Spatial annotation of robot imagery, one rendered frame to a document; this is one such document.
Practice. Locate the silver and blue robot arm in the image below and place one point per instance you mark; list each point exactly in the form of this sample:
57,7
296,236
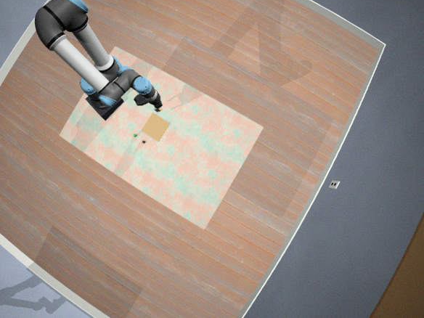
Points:
96,81

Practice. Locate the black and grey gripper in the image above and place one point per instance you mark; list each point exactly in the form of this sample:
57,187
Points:
140,100

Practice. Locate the tan flat mat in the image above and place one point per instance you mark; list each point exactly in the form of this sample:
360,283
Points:
155,127

